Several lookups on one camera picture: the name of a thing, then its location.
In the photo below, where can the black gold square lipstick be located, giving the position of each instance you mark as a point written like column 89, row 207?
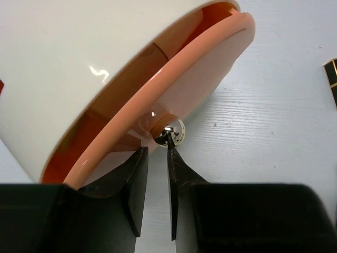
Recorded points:
column 331, row 75

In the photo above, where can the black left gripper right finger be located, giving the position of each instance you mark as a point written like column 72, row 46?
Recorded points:
column 244, row 217

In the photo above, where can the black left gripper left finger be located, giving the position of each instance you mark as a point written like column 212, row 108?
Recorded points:
column 103, row 216

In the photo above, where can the cream round drawer organizer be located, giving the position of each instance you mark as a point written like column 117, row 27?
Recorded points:
column 84, row 81

